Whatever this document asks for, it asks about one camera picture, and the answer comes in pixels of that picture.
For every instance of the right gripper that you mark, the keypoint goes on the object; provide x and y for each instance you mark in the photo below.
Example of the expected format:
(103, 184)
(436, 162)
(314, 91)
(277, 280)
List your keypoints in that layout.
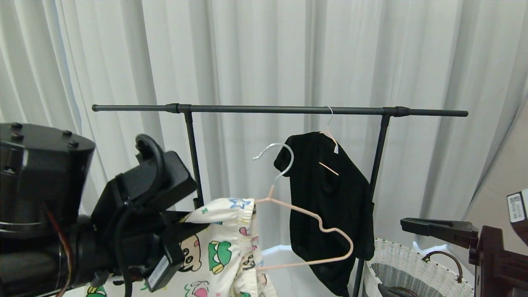
(499, 268)

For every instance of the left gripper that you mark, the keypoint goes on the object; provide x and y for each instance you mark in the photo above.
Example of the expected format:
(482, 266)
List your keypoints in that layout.
(148, 243)

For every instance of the cream printed garment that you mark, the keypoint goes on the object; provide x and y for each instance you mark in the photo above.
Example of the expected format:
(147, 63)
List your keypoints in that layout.
(222, 251)

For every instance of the black garment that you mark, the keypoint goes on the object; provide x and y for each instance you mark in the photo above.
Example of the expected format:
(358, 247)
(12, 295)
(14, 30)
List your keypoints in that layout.
(330, 214)

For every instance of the pink clothes hanger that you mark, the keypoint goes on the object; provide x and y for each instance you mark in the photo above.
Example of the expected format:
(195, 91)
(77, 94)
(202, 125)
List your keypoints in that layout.
(305, 212)
(330, 138)

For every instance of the white laundry basket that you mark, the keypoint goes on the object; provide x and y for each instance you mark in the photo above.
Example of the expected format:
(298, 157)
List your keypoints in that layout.
(412, 268)

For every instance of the black clothes rack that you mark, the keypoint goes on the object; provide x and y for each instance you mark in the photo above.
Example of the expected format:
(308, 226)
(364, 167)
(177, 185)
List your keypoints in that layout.
(268, 109)

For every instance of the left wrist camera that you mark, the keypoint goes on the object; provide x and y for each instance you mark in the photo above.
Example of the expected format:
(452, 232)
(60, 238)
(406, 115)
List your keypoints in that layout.
(144, 189)

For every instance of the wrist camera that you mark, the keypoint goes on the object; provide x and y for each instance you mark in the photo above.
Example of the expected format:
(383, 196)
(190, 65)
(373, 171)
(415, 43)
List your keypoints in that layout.
(144, 189)
(519, 210)

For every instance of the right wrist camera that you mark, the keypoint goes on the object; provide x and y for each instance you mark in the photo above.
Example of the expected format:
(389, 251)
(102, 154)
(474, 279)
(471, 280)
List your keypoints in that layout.
(519, 210)

